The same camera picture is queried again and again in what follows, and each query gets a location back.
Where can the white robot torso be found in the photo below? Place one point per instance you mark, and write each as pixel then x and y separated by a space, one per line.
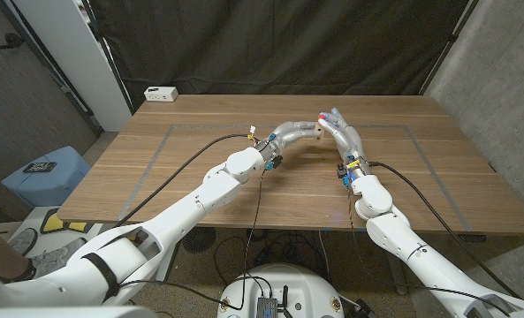
pixel 279 287

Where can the white table leg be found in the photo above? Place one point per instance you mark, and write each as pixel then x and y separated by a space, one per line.
pixel 166 269

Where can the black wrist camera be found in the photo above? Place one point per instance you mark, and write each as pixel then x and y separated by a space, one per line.
pixel 277 162
pixel 342 170

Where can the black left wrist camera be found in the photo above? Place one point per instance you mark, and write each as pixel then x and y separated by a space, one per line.
pixel 277 162

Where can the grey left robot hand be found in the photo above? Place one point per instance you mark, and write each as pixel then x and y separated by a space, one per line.
pixel 290 132

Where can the small wooden block with holes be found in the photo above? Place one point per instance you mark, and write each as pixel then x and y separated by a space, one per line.
pixel 319 132

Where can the white power outlet box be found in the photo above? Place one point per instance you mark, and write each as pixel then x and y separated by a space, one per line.
pixel 161 93

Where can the round black floor fan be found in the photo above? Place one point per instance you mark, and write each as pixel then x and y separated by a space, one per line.
pixel 199 240

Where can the blue padded stool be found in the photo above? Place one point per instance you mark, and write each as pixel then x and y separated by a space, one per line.
pixel 45 185

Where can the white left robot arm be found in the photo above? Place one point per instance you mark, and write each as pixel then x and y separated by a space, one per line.
pixel 191 207

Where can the grey electronics module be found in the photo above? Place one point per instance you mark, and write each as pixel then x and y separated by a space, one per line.
pixel 266 307

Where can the black flat floor plate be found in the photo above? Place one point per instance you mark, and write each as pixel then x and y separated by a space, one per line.
pixel 472 238

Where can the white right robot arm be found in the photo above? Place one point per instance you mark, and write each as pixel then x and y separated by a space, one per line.
pixel 403 243

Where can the black backdrop curtain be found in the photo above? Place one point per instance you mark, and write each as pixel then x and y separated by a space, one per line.
pixel 266 44

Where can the grey table leg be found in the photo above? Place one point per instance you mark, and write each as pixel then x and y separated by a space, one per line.
pixel 398 282

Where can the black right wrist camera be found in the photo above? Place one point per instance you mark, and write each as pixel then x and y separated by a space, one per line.
pixel 342 170

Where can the black wall rail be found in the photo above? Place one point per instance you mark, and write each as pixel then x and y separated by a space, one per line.
pixel 50 66

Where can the grey sneaker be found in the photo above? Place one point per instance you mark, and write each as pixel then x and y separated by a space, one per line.
pixel 54 260

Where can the black backdrop stand pole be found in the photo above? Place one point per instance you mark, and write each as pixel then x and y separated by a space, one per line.
pixel 109 57
pixel 451 43

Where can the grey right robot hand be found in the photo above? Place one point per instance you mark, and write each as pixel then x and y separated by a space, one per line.
pixel 350 139

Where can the red-headed wooden screw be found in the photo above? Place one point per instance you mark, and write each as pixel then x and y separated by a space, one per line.
pixel 321 116

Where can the white pillar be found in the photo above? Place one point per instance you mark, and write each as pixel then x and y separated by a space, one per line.
pixel 76 66

